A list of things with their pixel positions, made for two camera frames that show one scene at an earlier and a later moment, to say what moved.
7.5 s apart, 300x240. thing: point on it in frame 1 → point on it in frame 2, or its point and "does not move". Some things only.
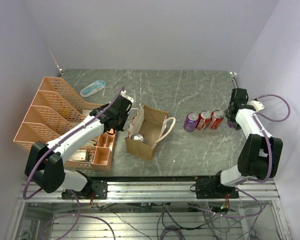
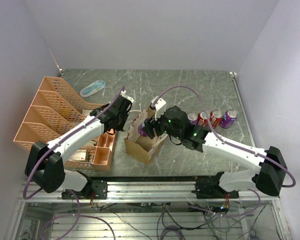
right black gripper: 229,118 → 150,123
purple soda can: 191,121 does not move
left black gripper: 121,127 does not move
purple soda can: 137,137 → 140,129
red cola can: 216,118 does not move
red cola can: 203,120 does not move
